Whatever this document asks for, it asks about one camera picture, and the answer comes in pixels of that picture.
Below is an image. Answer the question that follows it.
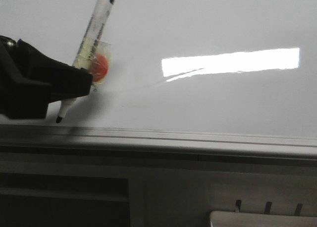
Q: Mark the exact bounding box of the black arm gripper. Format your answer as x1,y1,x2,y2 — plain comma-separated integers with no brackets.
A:
0,36,93,119

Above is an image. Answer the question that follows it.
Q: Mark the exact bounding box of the white whiteboard marker with magnet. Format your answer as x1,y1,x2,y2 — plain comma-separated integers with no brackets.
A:
55,0,116,124

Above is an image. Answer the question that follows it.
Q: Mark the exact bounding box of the white framed whiteboard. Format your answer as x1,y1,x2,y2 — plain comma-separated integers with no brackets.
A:
0,0,317,159

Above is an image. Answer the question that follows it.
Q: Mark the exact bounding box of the white tray with clips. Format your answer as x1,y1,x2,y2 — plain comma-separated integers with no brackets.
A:
209,199,317,227

